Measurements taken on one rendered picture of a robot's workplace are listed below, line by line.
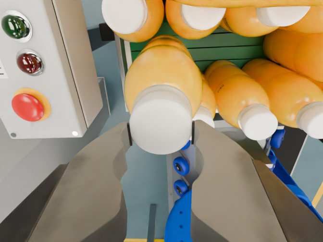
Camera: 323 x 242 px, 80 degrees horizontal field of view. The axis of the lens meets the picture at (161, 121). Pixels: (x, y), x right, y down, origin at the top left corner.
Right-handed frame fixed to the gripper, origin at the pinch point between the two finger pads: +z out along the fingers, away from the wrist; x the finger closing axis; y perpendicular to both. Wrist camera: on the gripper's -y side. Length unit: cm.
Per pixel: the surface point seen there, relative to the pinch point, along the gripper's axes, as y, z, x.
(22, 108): 2.7, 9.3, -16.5
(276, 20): -5.0, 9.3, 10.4
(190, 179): 33.7, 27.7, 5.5
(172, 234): 31.6, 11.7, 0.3
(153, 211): 164, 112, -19
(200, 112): 4.3, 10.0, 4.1
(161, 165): 112, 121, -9
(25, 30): -5.4, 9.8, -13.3
